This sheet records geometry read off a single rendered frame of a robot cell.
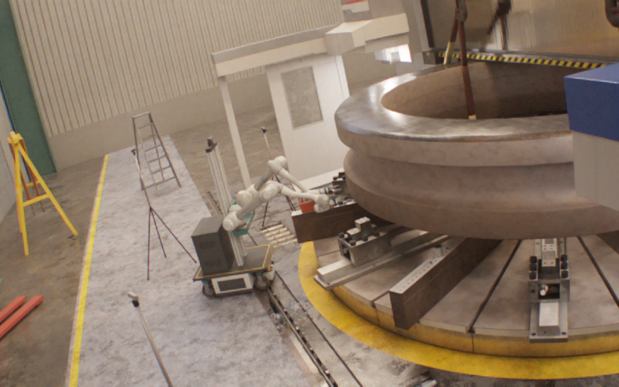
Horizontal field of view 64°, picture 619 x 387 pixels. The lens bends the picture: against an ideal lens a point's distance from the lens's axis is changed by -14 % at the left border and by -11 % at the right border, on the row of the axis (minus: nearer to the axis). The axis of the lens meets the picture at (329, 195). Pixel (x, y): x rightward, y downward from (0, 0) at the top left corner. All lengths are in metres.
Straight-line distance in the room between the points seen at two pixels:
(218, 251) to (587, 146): 5.30
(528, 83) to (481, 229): 4.51
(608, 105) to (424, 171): 3.65
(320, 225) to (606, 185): 5.35
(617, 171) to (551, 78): 7.37
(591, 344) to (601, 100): 3.36
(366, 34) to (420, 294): 4.78
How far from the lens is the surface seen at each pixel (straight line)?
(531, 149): 4.53
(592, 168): 1.75
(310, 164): 9.83
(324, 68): 9.72
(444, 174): 5.00
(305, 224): 6.77
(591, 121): 1.68
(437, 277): 5.01
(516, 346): 4.77
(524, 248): 5.87
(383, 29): 8.66
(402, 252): 6.00
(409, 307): 4.73
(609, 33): 6.85
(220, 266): 6.61
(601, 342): 4.79
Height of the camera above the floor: 3.00
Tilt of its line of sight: 19 degrees down
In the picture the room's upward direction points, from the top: 12 degrees counter-clockwise
